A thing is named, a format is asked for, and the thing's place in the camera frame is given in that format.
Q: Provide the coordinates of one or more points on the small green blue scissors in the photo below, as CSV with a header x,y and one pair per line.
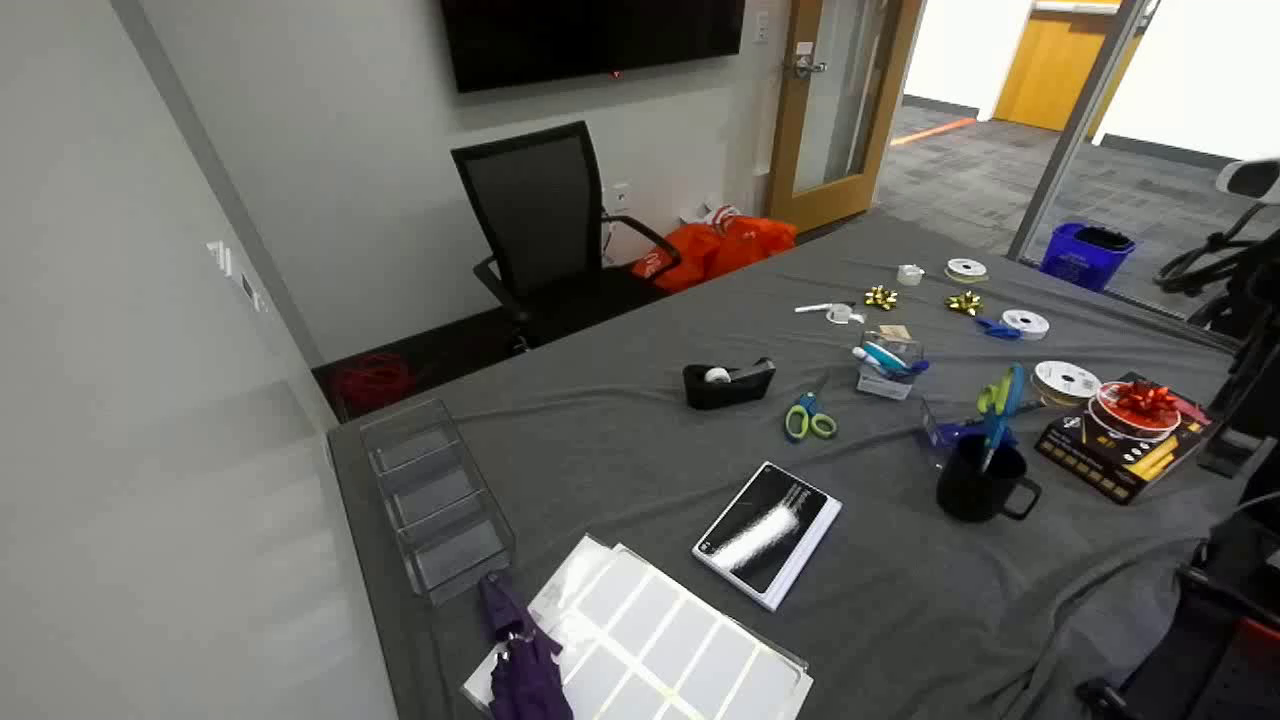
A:
x,y
805,420

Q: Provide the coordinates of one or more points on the small white cup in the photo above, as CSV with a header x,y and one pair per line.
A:
x,y
910,273

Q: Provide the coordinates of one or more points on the grey tablecloth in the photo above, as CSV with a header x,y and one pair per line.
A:
x,y
641,443

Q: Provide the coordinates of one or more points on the black tape dispenser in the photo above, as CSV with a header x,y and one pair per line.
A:
x,y
726,384

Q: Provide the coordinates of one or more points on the orange plastic bag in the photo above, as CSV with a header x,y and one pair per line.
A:
x,y
723,251

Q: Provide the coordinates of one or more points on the black mesh office chair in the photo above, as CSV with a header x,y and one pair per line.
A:
x,y
540,215

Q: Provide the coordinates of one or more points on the white marker pen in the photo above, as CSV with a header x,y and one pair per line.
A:
x,y
818,309

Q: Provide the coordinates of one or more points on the black tablet tray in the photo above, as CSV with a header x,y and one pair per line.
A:
x,y
760,535

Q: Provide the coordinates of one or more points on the clear package with teal label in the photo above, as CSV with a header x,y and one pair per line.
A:
x,y
888,369

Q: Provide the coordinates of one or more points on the gold gift bow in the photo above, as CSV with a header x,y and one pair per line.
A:
x,y
880,297
965,302

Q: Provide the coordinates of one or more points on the clear plastic organizer tray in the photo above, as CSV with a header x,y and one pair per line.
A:
x,y
440,515

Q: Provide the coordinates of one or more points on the small beige box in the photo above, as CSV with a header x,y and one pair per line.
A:
x,y
898,335

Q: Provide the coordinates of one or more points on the red object on floor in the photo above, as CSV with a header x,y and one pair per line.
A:
x,y
374,384

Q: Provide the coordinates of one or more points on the white keyboard-like grid tray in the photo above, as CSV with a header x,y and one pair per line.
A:
x,y
667,643

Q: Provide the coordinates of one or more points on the purple cloth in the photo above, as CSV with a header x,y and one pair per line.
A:
x,y
520,665

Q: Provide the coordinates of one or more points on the wooden door with glass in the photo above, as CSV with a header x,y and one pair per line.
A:
x,y
852,93

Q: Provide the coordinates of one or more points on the black mug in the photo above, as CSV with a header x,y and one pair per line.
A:
x,y
974,488

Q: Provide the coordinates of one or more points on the white spool with gold ribbon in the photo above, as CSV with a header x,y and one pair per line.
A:
x,y
1066,383

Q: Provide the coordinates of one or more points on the blue waste bin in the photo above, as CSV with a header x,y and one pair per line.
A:
x,y
1087,255

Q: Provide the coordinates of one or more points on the black yellow bow box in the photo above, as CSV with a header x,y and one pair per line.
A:
x,y
1127,467

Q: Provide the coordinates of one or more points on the red bow ribbon spool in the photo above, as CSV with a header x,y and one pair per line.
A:
x,y
1138,404

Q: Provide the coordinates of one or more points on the yellow wooden door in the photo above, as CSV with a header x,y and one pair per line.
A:
x,y
1055,65

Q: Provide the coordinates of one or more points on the black swivel chair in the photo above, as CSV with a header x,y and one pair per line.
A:
x,y
1240,263

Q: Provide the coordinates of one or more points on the black robot cart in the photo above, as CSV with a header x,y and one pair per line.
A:
x,y
1213,643

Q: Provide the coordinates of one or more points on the black wall television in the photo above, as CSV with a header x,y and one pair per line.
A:
x,y
584,38

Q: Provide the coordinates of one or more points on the white wall thermostat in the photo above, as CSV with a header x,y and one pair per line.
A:
x,y
224,263

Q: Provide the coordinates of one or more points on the metal door frame post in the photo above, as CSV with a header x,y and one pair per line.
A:
x,y
1082,121

